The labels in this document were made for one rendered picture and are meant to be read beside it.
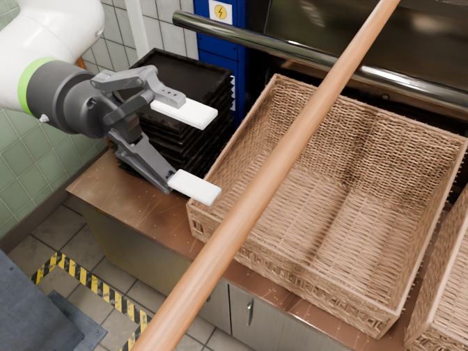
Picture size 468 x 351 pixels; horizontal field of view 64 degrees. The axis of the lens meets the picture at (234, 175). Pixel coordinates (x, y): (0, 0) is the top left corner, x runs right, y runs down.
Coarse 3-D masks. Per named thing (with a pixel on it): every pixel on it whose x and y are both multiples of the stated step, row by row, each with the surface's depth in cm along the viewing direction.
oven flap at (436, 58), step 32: (288, 0) 100; (320, 0) 96; (352, 0) 92; (288, 32) 103; (320, 32) 99; (352, 32) 95; (384, 32) 92; (416, 32) 88; (448, 32) 85; (384, 64) 94; (416, 64) 91; (448, 64) 88
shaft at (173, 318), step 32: (384, 0) 66; (352, 64) 55; (320, 96) 50; (288, 160) 43; (256, 192) 40; (224, 224) 37; (224, 256) 35; (192, 288) 33; (160, 320) 31; (192, 320) 33
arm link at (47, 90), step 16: (48, 64) 51; (64, 64) 52; (32, 80) 50; (48, 80) 49; (64, 80) 49; (80, 80) 51; (32, 96) 50; (48, 96) 49; (64, 96) 50; (32, 112) 52; (48, 112) 50; (64, 112) 50; (64, 128) 52
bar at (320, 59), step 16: (176, 16) 72; (192, 16) 71; (208, 32) 70; (224, 32) 68; (240, 32) 67; (256, 32) 66; (256, 48) 67; (272, 48) 65; (288, 48) 64; (304, 48) 63; (304, 64) 64; (320, 64) 62; (368, 64) 59; (368, 80) 60; (384, 80) 58; (400, 80) 57; (416, 80) 57; (416, 96) 57; (432, 96) 56; (448, 96) 55; (464, 96) 54; (464, 112) 56
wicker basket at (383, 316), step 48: (288, 96) 114; (240, 144) 111; (336, 144) 113; (384, 144) 105; (432, 144) 99; (240, 192) 117; (288, 192) 117; (336, 192) 117; (384, 192) 112; (432, 192) 105; (288, 240) 106; (336, 240) 106; (384, 240) 105; (288, 288) 97; (336, 288) 83; (384, 288) 96
